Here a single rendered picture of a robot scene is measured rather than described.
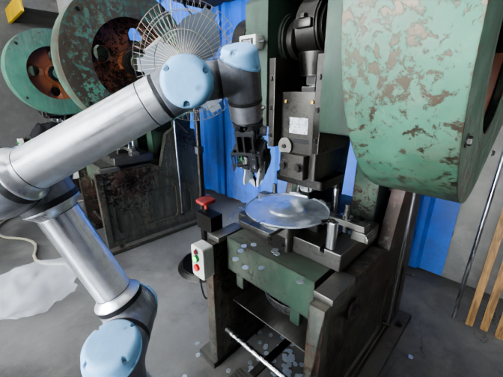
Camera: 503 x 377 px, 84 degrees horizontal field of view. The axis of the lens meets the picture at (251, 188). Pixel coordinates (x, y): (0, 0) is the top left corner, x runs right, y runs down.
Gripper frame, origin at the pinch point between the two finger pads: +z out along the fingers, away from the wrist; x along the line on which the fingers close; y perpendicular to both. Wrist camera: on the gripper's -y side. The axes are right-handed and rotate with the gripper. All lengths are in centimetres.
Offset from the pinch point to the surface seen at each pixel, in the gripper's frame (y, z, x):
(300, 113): -25.7, -8.0, 9.5
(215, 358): 21, 89, -21
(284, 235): -2.1, 25.1, 7.0
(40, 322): 22, 92, -122
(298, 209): -10.0, 19.9, 10.9
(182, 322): 5, 99, -48
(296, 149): -21.8, 3.1, 8.6
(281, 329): 13, 62, 8
